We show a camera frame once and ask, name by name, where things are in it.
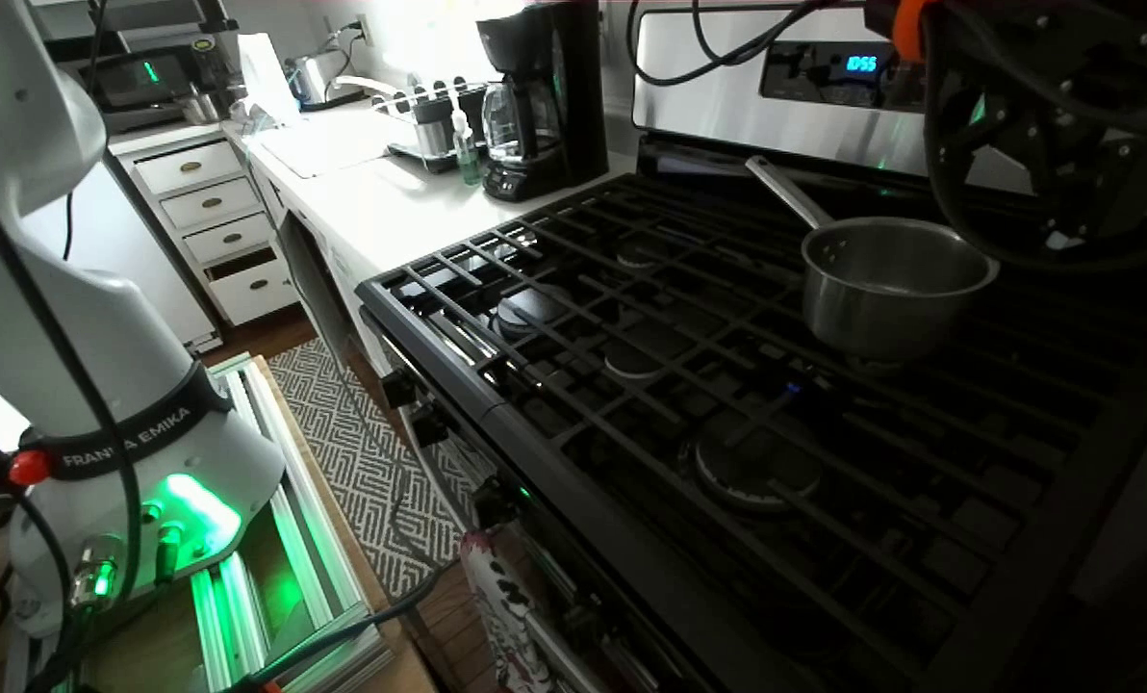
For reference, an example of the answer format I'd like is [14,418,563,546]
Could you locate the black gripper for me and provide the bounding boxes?
[932,0,1147,254]

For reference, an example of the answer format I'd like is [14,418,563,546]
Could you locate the stainless steel saucepan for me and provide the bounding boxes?
[741,151,1003,367]

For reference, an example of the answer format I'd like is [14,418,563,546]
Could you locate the stainless steel gas stove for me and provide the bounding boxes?
[355,0,1147,693]

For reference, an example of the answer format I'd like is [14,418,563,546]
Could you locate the black gas stove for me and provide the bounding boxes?
[384,168,1147,693]

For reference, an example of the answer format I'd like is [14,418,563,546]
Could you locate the black stove knob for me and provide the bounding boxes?
[491,477,540,531]
[375,367,423,410]
[404,399,454,451]

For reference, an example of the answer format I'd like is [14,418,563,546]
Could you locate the oven control panel display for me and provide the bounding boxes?
[756,33,932,113]

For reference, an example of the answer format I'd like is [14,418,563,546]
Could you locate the round black burner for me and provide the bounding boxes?
[690,410,823,517]
[488,280,577,341]
[606,236,674,269]

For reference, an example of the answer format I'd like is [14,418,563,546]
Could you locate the oval black burner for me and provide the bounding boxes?
[596,313,701,386]

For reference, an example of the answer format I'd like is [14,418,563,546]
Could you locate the black coffee maker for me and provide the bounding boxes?
[473,0,613,203]

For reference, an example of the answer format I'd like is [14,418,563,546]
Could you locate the green bottle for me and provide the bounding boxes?
[451,91,488,188]

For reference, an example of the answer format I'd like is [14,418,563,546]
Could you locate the patterned kitchen towel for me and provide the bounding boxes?
[454,517,606,693]

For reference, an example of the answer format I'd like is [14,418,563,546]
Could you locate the patterned floor rug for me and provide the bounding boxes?
[266,333,499,608]

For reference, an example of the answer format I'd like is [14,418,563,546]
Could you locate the white drawer cabinet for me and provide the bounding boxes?
[107,123,304,358]

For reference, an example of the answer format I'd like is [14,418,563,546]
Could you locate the black box with green light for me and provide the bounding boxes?
[77,47,202,131]

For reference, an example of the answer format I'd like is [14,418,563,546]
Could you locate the orange strap on gripper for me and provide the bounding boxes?
[887,0,939,64]

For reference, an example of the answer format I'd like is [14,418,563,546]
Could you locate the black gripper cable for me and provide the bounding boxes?
[622,0,857,91]

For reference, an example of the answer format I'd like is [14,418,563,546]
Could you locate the thin power cable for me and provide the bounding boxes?
[251,561,473,693]

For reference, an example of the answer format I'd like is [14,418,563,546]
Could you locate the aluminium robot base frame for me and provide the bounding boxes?
[84,350,391,693]

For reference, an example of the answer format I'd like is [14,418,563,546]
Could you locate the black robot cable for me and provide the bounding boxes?
[0,151,152,693]

